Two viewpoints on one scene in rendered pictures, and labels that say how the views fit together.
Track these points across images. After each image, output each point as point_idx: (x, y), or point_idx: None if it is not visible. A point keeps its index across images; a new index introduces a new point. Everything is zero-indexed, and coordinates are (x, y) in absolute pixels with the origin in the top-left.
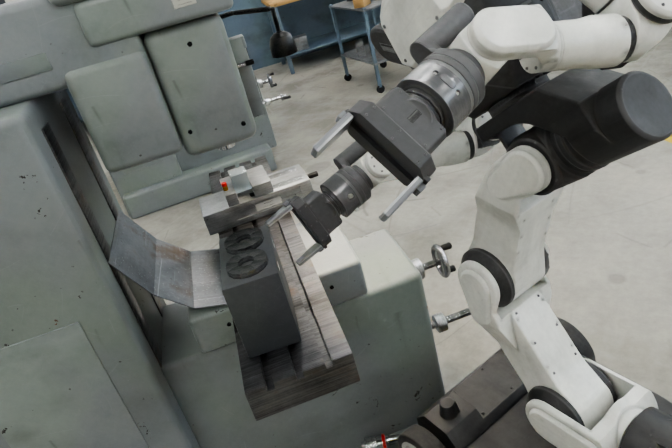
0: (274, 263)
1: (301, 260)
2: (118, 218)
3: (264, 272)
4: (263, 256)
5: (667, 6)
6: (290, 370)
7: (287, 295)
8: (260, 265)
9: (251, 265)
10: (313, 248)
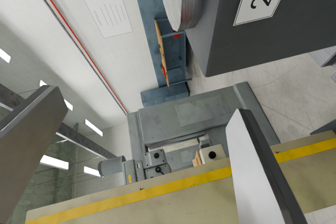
0: (207, 40)
1: (227, 141)
2: None
3: (193, 40)
4: None
5: None
6: (325, 55)
7: (335, 20)
8: (176, 30)
9: (169, 3)
10: (249, 208)
